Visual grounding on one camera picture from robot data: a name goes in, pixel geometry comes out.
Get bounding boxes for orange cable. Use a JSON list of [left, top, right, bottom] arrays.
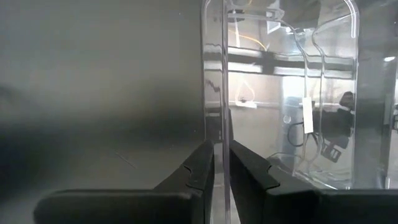
[[228, 29, 269, 52]]

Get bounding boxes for clear plastic bin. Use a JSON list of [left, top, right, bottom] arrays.
[[200, 0, 361, 224]]

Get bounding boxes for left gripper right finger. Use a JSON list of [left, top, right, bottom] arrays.
[[229, 139, 398, 224]]

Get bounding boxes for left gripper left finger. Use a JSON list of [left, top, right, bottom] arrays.
[[34, 139, 216, 224]]

